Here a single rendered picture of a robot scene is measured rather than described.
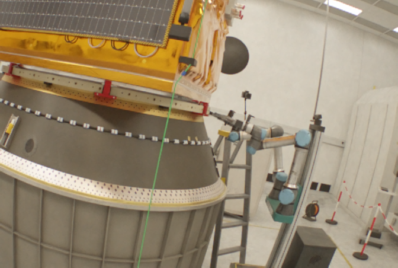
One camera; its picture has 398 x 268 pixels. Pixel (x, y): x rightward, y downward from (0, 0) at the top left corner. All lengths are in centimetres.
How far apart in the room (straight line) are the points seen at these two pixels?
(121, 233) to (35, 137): 70
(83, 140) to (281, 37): 871
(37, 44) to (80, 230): 105
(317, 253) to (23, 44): 265
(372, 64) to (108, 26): 980
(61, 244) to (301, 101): 881
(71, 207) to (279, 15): 917
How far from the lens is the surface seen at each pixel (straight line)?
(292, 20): 1039
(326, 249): 295
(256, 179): 599
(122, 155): 193
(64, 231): 193
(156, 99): 206
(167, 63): 169
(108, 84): 195
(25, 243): 208
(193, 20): 175
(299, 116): 1005
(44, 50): 198
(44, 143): 193
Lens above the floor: 172
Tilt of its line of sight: 3 degrees down
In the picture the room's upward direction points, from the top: 13 degrees clockwise
